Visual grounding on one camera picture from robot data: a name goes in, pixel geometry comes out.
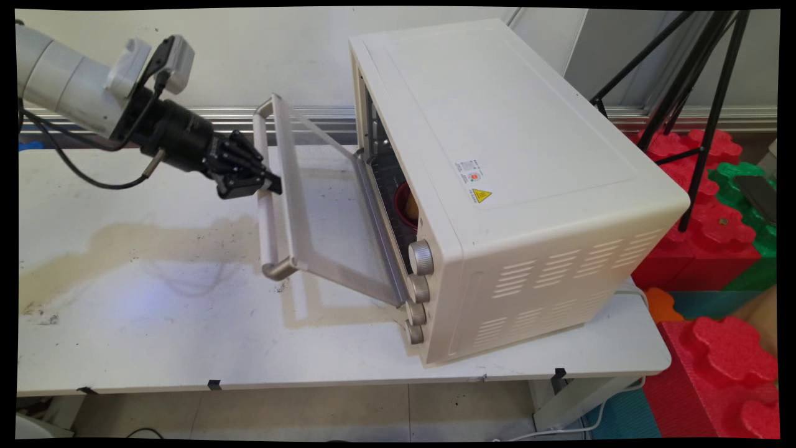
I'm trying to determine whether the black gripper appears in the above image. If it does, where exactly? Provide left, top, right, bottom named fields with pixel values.
left=115, top=87, right=284, bottom=200

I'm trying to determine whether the glass oven door with handle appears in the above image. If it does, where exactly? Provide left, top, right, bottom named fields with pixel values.
left=253, top=93, right=409, bottom=309

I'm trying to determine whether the red bowl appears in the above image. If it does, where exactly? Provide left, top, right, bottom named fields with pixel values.
left=393, top=181, right=421, bottom=231

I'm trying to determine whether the large silver oven knob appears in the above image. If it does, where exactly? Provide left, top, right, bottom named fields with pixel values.
left=409, top=240, right=436, bottom=276

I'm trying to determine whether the white label sticker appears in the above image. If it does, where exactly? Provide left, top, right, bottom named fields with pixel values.
left=454, top=159, right=486, bottom=186

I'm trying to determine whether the cream toaster oven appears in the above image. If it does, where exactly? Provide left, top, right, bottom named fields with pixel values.
left=348, top=19, right=692, bottom=366

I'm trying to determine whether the white table leg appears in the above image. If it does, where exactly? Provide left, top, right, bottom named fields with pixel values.
left=530, top=376, right=644, bottom=433

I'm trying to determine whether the orange foam piece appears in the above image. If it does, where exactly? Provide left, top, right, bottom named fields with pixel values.
left=645, top=287, right=685, bottom=324

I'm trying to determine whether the teal foam mat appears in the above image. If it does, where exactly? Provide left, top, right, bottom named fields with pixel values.
left=585, top=389, right=663, bottom=439

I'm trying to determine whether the black tripod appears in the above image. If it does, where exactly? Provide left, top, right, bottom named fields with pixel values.
left=590, top=9, right=751, bottom=233

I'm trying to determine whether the dark flat object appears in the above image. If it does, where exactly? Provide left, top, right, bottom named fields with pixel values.
left=734, top=176, right=778, bottom=225

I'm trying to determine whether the big red foam block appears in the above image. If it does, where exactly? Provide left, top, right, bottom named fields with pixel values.
left=644, top=316, right=781, bottom=439

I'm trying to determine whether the green foam block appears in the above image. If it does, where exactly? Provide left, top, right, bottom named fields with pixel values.
left=709, top=162, right=778, bottom=292

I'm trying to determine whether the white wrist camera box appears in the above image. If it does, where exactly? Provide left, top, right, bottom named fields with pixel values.
left=106, top=35, right=196, bottom=100

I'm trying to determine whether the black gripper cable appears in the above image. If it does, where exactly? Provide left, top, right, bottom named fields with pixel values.
left=18, top=70, right=172, bottom=190

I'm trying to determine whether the white power cable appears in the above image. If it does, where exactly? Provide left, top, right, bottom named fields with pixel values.
left=497, top=283, right=650, bottom=442

